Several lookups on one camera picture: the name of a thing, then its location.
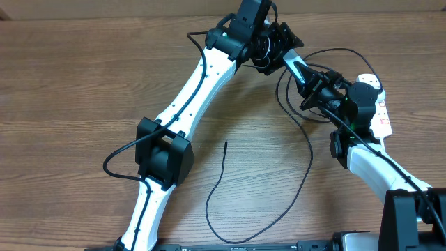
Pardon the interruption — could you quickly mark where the blue smartphone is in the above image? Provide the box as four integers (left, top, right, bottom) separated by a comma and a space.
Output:
283, 49, 309, 86

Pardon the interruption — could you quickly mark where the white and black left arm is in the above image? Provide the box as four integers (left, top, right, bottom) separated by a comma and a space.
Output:
113, 1, 306, 250

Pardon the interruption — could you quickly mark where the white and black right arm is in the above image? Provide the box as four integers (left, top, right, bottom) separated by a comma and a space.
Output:
288, 59, 445, 250

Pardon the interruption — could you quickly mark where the white charger adapter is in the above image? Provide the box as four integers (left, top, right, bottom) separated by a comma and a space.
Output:
376, 89, 386, 103

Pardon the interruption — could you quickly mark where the white power strip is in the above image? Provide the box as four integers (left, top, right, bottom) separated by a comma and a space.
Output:
356, 73, 392, 140

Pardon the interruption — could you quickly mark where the black charging cable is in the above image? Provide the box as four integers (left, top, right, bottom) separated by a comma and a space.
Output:
204, 47, 385, 245

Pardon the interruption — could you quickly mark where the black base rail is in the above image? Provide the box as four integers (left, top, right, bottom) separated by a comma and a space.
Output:
83, 239, 337, 251

